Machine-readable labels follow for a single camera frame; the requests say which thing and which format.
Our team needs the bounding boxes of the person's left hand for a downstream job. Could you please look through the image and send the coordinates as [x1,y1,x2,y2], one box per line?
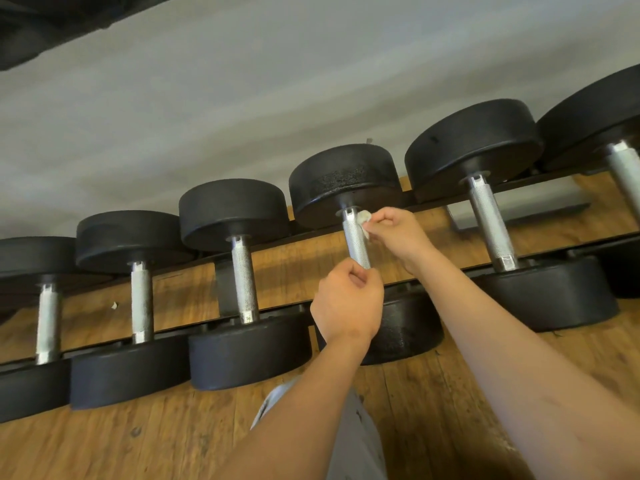
[310,258,385,346]

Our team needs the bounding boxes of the person's right hand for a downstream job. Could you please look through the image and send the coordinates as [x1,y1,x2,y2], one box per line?
[366,207,442,276]

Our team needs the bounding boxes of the black steel-handled dumbbell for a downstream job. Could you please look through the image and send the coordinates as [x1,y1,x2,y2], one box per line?
[289,143,445,366]

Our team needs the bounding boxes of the person's left forearm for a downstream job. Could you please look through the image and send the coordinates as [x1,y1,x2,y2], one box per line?
[212,336,372,480]

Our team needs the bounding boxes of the person's right forearm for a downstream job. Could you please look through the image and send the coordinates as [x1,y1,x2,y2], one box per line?
[409,245,640,480]

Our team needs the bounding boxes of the row of black dumbbells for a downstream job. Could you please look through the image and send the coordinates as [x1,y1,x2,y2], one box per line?
[0,65,640,424]

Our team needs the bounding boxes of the person's grey shorts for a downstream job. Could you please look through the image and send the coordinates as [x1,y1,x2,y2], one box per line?
[250,377,389,480]

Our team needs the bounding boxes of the black metal rack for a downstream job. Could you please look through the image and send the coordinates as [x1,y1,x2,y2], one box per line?
[0,164,640,371]

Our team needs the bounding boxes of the black padded bench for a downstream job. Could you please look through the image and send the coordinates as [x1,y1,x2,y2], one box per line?
[0,0,182,72]

